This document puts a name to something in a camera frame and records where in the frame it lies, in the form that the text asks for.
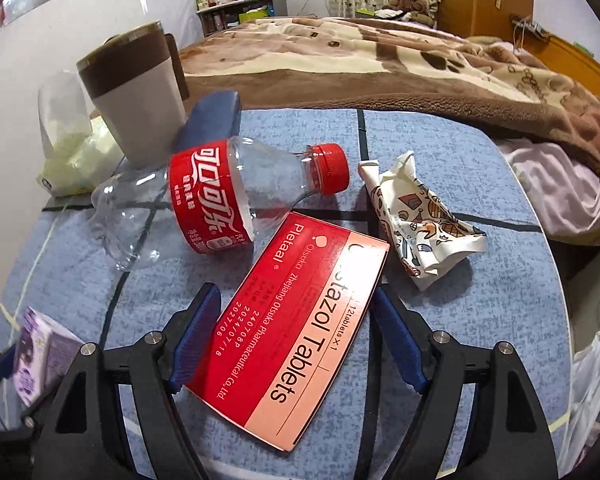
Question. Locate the pink cloth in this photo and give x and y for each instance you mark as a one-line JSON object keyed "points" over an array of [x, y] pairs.
{"points": [[560, 185]]}

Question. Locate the crumpled printed wrapper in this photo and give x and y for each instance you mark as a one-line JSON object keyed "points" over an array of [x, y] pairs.
{"points": [[420, 230]]}

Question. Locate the orange wooden headboard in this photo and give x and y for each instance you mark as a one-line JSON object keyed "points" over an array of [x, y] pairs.
{"points": [[575, 62]]}

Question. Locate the brown printed blanket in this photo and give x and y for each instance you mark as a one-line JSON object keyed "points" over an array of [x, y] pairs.
{"points": [[380, 75]]}

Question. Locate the blue checked tablecloth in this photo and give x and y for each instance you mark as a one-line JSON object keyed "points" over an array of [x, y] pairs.
{"points": [[480, 285]]}

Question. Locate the small purple carton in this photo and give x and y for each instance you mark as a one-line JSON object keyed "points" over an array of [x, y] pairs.
{"points": [[40, 355]]}

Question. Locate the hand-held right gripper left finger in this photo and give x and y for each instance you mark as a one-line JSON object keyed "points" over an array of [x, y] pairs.
{"points": [[197, 340]]}

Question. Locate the yellow tissue pack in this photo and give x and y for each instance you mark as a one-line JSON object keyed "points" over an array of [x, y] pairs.
{"points": [[80, 160]]}

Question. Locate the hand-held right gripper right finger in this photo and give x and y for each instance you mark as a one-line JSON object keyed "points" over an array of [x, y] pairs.
{"points": [[397, 345]]}

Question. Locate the beige bin with brown rim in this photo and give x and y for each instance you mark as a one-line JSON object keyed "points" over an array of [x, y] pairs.
{"points": [[140, 110]]}

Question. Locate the red medicine box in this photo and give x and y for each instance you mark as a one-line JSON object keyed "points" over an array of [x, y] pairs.
{"points": [[300, 340]]}

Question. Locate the clear bottle with red label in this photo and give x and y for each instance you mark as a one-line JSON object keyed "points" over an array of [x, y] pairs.
{"points": [[205, 195]]}

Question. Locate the cluttered desk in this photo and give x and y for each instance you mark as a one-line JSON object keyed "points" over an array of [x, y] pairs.
{"points": [[240, 10]]}

